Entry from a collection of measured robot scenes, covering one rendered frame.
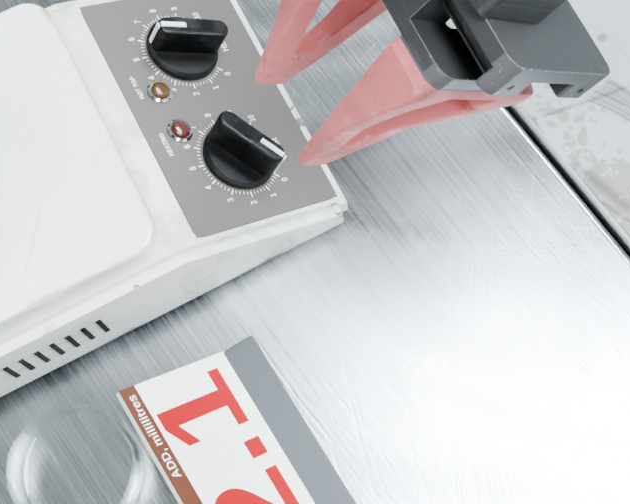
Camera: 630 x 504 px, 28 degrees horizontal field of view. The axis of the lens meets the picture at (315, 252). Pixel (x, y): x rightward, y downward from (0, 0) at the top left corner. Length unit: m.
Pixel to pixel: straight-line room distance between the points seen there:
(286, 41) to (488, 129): 0.17
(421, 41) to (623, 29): 0.25
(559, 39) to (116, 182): 0.19
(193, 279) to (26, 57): 0.11
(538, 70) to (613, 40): 0.24
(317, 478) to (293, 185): 0.13
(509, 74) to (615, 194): 0.22
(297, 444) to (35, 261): 0.14
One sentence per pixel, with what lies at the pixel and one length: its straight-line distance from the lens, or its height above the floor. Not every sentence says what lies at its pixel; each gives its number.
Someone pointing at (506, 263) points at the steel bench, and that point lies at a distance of 0.57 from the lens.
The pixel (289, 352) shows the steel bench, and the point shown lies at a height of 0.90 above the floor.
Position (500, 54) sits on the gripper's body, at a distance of 0.37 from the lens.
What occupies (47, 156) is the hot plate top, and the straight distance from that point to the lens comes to 0.51.
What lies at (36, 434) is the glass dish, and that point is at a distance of 0.57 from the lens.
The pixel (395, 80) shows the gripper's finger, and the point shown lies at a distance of 0.39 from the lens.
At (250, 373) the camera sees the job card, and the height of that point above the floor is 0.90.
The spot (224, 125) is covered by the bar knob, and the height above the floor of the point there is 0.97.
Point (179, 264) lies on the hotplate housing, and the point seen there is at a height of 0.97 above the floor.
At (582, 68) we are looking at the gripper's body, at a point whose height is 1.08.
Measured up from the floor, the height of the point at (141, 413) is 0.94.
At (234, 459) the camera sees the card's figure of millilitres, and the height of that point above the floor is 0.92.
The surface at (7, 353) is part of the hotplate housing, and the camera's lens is 0.51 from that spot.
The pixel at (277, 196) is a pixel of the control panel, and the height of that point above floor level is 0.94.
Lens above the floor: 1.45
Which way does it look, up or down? 74 degrees down
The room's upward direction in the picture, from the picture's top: 11 degrees counter-clockwise
